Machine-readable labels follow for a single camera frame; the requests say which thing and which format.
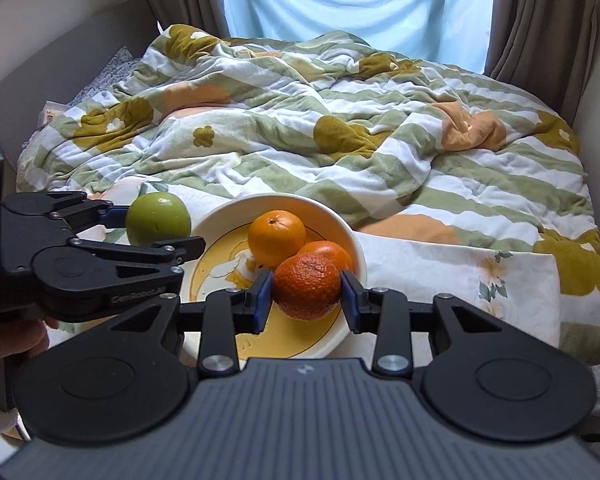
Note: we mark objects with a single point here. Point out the dark orange mandarin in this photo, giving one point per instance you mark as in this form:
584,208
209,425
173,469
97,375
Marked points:
307,285

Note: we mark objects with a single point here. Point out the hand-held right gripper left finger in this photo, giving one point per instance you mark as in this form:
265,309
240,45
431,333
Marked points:
261,302

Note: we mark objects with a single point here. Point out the cream yellow bowl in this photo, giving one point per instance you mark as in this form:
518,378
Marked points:
220,225

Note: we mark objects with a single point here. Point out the light blue window cloth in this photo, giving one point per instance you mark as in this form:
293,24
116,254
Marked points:
355,5

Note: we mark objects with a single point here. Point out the green apple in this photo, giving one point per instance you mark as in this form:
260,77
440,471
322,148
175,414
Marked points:
157,220

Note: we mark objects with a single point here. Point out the green striped floral blanket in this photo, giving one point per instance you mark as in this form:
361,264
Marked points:
290,125

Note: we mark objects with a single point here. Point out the bright orange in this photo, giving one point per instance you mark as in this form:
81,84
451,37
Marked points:
276,237

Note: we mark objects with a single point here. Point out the grey patterned pillow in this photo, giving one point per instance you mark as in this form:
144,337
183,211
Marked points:
107,72

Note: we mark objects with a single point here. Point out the person's left hand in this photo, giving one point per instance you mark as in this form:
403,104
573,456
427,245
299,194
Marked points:
10,342

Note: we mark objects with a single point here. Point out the tissue box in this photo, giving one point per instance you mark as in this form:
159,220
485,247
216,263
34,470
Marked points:
50,114

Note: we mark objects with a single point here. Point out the white floral tablecloth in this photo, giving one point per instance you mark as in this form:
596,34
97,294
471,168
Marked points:
430,270

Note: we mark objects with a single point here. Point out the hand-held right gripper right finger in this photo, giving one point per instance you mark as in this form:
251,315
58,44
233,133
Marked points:
350,305

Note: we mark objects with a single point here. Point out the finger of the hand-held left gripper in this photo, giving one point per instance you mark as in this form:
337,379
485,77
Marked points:
114,216
150,257

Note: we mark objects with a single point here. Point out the grey headboard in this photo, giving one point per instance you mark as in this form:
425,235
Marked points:
40,70

